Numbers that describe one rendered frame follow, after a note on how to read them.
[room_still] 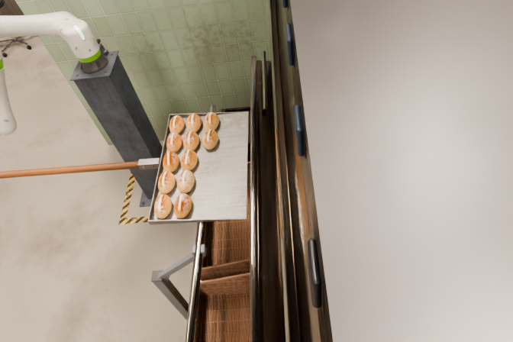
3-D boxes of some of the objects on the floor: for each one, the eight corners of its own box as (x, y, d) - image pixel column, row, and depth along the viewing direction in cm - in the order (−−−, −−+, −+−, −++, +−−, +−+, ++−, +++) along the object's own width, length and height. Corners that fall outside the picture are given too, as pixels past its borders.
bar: (250, 224, 267) (217, 104, 177) (249, 456, 185) (186, 450, 96) (206, 227, 269) (152, 110, 180) (186, 457, 188) (69, 452, 98)
